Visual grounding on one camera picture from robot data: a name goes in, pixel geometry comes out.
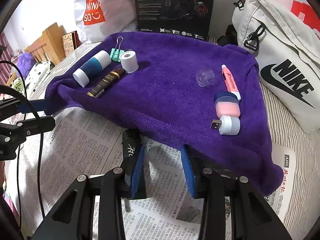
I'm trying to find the black Horizon stick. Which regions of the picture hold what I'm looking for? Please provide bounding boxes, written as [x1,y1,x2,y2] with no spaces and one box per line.
[121,129,143,170]

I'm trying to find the white USB night light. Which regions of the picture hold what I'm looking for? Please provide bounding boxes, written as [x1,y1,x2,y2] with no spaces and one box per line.
[210,115,241,135]

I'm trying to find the black gold lighter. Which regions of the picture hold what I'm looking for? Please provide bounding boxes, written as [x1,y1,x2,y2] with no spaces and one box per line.
[87,68,125,98]

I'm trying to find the pink blue eraser case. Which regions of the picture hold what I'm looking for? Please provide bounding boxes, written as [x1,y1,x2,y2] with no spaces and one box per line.
[214,92,241,118]

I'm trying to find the blue white bottle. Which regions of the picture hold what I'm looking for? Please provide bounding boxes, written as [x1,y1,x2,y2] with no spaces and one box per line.
[73,50,112,88]

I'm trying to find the pink highlighter pen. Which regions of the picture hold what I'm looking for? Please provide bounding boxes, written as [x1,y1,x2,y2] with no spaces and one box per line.
[221,64,241,101]

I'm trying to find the clear plastic cap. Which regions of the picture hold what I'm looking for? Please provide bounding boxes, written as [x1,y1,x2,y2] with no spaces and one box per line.
[196,67,215,87]

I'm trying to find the green binder clip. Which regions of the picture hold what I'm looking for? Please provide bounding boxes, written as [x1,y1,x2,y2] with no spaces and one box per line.
[110,36,124,62]

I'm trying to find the white tape roll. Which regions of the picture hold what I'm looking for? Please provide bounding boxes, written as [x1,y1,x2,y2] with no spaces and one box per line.
[119,50,139,73]

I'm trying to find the purple plush toy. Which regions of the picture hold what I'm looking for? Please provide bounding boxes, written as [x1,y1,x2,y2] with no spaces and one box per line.
[17,53,36,79]

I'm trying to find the newspaper sheet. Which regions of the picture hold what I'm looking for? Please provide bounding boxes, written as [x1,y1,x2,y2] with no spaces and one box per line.
[4,106,297,240]

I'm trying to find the wooden furniture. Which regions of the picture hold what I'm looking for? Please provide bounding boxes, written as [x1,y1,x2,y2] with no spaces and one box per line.
[5,22,67,87]

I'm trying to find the purple towel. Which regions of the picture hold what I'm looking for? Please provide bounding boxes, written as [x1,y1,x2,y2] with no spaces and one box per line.
[45,31,283,196]

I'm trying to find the patterned notebook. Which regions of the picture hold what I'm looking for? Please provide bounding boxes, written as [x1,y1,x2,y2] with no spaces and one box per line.
[62,31,81,56]

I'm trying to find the white Miniso plastic bag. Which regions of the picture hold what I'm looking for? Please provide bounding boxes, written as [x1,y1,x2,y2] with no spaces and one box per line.
[74,0,136,43]

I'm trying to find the white Nike waist bag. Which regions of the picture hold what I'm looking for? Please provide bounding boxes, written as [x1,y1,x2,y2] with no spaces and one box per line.
[232,0,319,133]

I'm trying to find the black headset box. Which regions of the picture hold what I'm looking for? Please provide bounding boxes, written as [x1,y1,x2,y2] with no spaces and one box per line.
[135,0,214,41]

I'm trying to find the black cable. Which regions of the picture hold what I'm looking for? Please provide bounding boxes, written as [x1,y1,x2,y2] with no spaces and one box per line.
[0,60,46,221]

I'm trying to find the black bag strap buckle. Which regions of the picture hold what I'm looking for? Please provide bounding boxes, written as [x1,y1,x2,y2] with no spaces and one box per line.
[217,24,238,47]

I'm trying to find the red paper bag white handles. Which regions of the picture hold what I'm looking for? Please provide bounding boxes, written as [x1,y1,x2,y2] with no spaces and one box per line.
[291,0,320,32]

